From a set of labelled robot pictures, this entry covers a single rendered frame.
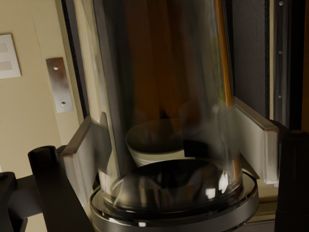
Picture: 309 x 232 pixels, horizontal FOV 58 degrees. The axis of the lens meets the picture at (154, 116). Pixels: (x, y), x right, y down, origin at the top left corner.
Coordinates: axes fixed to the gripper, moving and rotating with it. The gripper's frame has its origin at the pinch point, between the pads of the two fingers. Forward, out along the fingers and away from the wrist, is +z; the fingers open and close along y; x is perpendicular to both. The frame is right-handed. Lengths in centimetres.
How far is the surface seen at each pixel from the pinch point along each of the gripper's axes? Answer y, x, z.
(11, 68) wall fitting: -38, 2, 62
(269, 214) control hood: 13.9, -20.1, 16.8
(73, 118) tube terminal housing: -11.5, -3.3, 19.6
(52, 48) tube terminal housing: -12.4, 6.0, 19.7
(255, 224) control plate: 11.4, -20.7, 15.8
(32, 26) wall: -30, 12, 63
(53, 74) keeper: -12.9, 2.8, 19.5
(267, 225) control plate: 13.0, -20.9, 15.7
